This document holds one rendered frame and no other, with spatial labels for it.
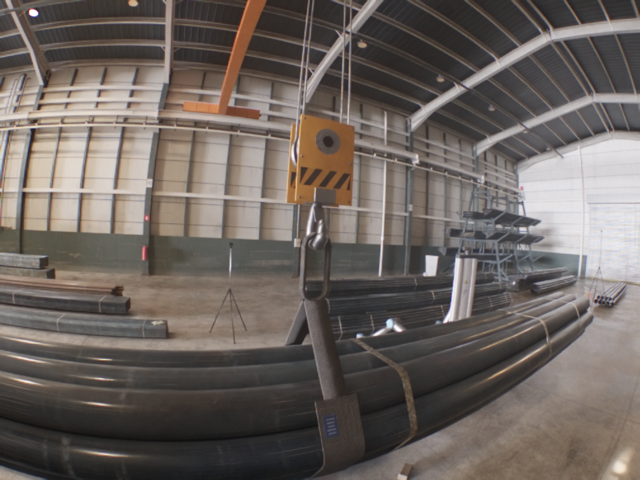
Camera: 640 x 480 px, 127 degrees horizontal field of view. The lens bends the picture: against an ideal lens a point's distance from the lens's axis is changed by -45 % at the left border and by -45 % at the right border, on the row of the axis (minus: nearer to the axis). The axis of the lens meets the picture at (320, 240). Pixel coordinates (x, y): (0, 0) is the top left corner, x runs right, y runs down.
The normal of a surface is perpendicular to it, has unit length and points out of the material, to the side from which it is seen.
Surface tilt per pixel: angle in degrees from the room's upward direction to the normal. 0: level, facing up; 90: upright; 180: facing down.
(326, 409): 60
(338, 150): 90
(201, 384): 49
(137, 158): 90
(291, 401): 41
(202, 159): 90
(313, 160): 90
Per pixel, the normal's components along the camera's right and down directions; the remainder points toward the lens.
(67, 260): 0.40, 0.05
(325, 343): 0.35, -0.58
